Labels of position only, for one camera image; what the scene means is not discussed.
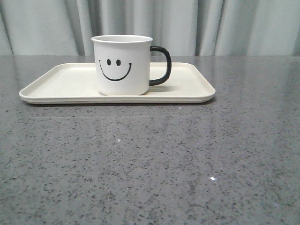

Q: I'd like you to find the cream rectangular plastic tray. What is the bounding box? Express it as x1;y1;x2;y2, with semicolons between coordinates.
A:
19;62;216;104

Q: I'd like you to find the white smiley mug black handle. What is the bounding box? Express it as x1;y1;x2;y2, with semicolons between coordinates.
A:
91;35;172;96

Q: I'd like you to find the grey pleated curtain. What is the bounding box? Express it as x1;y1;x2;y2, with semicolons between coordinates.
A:
0;0;300;56

